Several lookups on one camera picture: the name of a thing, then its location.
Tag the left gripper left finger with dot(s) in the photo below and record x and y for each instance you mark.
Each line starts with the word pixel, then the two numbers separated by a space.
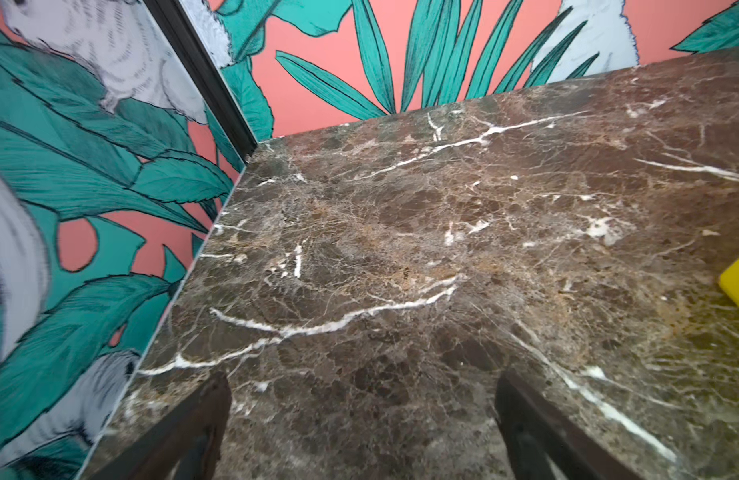
pixel 186 444

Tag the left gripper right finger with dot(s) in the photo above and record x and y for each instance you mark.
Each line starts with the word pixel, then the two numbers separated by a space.
pixel 540 439

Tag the left black corner post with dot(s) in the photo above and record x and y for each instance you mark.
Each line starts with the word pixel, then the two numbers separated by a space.
pixel 175 24

